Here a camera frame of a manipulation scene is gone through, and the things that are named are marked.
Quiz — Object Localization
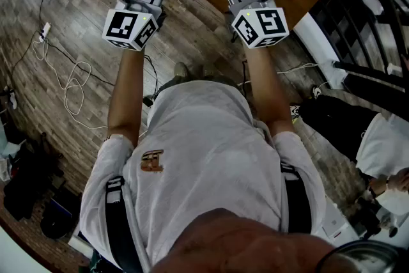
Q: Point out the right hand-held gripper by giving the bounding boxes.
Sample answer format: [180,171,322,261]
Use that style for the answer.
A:
[218,0,290,50]

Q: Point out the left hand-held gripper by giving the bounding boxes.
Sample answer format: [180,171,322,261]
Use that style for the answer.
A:
[102,0,174,52]

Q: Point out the person's left forearm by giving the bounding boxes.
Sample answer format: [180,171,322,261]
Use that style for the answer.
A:
[107,47,146,148]

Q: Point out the person's left shoe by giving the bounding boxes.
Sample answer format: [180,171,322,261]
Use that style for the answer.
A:
[174,62,190,79]

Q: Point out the person's shoe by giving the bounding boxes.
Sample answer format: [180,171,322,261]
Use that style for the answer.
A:
[174,62,190,79]
[203,63,221,77]

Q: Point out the person's right shoe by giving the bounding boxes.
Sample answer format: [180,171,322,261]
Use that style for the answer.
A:
[203,63,221,77]

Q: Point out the person's dark trousers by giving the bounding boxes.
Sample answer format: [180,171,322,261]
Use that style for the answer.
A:
[156,73,247,98]

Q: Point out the white power strip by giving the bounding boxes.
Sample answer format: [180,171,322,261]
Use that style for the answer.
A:
[38,22,52,42]

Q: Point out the person's white shirt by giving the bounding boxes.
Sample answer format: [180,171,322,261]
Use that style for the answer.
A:
[79,79,327,266]

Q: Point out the black metal railing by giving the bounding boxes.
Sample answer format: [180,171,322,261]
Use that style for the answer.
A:
[300,0,409,122]

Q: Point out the pile of dark bags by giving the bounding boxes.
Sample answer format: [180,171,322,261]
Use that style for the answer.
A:
[0,130,81,240]

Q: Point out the white carton box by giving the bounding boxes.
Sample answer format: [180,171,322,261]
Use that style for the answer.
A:
[321,198,351,239]

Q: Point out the person's face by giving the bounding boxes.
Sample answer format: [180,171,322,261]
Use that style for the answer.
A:
[153,207,352,273]

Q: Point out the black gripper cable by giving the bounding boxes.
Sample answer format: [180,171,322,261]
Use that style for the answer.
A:
[143,54,160,106]
[240,59,249,97]

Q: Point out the black floor cable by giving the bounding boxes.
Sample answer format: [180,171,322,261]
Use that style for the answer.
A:
[11,0,116,87]

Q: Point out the white floor cable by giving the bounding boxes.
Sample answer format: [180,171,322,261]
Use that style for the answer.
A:
[31,38,108,130]

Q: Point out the black harness strap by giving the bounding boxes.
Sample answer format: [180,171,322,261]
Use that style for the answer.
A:
[280,162,313,234]
[105,175,144,273]

